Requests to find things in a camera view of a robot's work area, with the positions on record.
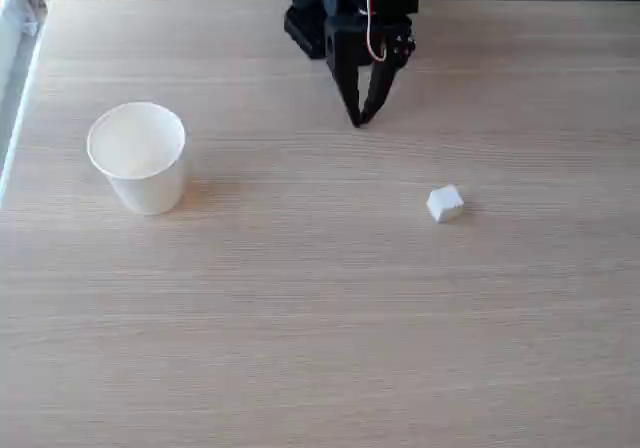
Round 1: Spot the white paper cup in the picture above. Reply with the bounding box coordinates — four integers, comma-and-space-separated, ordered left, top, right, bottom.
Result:
86, 100, 188, 216

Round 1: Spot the clear plastic bag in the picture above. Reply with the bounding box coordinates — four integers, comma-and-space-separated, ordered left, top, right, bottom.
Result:
0, 0, 50, 39

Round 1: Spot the white cube block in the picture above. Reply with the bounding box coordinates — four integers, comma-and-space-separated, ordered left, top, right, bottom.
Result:
426, 183, 465, 225

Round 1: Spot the red and white cable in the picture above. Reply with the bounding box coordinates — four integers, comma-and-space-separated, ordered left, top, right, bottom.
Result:
364, 0, 390, 64

